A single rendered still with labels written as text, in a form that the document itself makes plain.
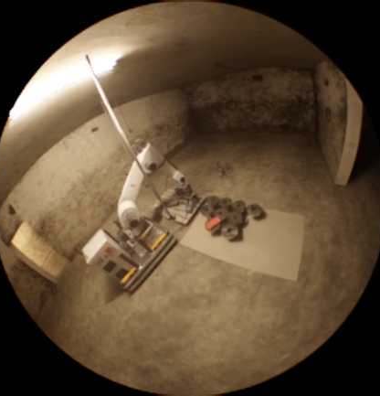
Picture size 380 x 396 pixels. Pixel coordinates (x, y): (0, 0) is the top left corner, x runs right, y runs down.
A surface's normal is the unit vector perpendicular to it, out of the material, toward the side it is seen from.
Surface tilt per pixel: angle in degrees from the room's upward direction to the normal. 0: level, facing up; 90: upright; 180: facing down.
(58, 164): 90
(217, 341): 0
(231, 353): 0
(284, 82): 90
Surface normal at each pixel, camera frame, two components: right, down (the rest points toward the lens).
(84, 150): 0.78, 0.18
